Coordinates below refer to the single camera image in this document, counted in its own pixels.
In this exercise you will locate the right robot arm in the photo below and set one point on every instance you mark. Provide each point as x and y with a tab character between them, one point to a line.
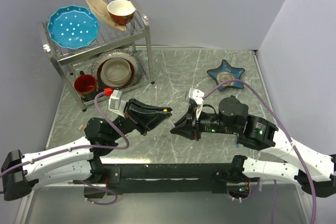
302	166

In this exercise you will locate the blue polka dot plate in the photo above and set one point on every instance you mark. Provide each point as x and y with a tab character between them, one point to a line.
73	27

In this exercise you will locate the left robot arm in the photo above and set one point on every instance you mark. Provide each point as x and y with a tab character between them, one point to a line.
79	159

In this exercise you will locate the red and white bowl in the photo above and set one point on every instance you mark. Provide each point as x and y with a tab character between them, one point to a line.
121	11

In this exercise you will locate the blue pen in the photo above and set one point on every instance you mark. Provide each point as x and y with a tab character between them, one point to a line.
237	144

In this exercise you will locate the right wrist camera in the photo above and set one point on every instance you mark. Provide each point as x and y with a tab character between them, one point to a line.
196	96

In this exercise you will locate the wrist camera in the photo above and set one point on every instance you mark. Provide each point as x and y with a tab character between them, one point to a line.
115	104
196	96

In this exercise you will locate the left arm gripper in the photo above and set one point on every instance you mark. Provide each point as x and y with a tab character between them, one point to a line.
144	118

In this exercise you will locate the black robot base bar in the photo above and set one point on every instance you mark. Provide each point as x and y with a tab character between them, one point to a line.
169	178

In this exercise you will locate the cream oval plate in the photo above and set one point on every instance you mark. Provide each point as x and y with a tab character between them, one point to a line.
99	9

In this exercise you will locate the blue star-shaped dish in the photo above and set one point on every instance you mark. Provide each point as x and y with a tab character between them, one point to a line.
226	72

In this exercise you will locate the beige bowl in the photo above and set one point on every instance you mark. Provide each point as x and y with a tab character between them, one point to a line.
116	72

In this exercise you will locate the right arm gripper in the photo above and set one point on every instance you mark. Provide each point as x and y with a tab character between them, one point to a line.
186	126

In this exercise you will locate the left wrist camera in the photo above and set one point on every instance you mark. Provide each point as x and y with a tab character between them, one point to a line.
115	104

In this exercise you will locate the steel dish rack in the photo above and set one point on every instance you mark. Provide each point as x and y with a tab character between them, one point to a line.
68	62

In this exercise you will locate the red mug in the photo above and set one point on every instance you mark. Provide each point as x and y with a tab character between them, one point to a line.
86	86

